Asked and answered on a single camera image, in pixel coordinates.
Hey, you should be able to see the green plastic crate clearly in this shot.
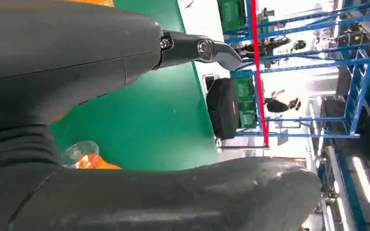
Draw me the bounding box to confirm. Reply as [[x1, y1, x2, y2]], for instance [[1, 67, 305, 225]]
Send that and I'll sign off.
[[217, 0, 247, 33], [234, 76, 258, 129]]

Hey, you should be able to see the red pole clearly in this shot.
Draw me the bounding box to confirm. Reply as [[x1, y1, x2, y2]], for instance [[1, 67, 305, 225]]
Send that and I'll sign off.
[[250, 0, 270, 148]]

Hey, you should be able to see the orange bottle with clear cap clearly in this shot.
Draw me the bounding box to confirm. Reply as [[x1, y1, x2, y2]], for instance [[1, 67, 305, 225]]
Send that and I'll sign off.
[[60, 140, 122, 170]]

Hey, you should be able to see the black zip case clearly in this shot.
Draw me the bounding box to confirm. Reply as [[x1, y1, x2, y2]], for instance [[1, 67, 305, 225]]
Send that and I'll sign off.
[[205, 77, 240, 140]]

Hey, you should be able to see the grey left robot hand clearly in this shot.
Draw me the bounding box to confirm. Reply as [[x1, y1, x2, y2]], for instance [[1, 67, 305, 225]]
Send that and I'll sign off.
[[0, 0, 322, 231]]

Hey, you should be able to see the person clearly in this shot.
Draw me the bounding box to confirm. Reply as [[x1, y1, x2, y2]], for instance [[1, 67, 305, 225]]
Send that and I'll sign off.
[[264, 90, 302, 114]]

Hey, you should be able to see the dark smartphone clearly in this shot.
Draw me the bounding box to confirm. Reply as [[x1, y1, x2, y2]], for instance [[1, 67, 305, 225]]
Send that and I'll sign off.
[[203, 73, 217, 95]]

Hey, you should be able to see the white table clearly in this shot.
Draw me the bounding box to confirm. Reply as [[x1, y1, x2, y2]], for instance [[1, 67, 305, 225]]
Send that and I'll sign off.
[[176, 0, 237, 160]]

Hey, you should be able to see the green table mat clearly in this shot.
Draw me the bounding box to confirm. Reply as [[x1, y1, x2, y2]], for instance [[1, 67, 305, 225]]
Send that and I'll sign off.
[[48, 0, 220, 171]]

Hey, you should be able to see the blue metal rack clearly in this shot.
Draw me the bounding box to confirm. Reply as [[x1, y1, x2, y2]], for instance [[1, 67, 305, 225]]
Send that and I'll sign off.
[[229, 47, 370, 140], [223, 0, 370, 45]]

